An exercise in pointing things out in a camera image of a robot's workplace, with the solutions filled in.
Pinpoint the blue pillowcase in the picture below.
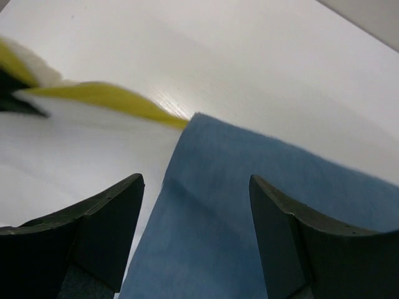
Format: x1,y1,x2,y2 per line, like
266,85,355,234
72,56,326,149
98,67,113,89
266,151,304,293
120,114,398,298

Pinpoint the white pillow yellow edge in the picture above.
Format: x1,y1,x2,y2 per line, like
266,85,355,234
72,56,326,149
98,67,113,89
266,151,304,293
1,38,187,227

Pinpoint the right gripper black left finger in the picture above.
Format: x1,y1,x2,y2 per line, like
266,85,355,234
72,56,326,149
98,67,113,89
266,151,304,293
1,174,145,298

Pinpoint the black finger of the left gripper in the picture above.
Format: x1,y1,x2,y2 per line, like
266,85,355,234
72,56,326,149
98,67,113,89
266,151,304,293
1,70,49,118

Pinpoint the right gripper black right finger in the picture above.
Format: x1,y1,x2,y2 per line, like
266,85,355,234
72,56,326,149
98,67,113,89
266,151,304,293
249,175,398,298

